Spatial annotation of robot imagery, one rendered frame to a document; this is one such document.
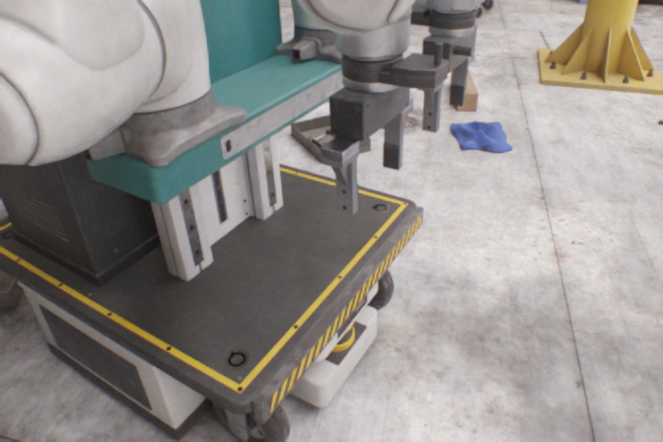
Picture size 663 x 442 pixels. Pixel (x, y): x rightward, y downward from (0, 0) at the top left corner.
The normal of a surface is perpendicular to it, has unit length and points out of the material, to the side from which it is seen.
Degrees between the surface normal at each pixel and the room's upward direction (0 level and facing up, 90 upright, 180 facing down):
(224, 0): 90
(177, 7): 80
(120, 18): 97
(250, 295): 0
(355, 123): 90
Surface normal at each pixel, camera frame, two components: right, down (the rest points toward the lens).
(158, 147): 0.05, -0.74
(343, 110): -0.52, 0.46
